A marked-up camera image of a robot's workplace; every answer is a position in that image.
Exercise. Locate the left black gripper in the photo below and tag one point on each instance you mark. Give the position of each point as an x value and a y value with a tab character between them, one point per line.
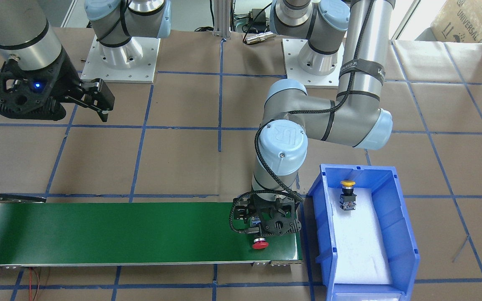
241	212

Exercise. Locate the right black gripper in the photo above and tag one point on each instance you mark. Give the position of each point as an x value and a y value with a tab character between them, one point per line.
66	78

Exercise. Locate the red push button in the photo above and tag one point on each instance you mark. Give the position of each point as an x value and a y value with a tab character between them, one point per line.
260	243

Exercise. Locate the yellow push button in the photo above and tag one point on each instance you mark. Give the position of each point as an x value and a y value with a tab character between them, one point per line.
348	198

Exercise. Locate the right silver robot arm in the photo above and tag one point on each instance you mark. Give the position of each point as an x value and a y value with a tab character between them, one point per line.
26	32

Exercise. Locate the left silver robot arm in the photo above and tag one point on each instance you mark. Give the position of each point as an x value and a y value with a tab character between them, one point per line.
291	116

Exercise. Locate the white foam pad bin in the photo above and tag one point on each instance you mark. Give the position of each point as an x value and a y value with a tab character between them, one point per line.
361	255

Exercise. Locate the blue plastic bin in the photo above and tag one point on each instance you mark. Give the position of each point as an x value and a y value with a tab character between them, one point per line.
397	232

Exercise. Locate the green conveyor belt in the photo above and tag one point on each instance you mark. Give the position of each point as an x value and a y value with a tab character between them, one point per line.
40	234

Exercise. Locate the cardboard box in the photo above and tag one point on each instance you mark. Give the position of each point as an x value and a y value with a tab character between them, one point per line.
459	21

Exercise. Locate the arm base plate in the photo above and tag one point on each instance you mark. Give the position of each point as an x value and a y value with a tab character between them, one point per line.
316	62
134	62

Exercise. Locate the aluminium frame post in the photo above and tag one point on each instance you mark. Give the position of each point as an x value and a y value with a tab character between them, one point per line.
222	11

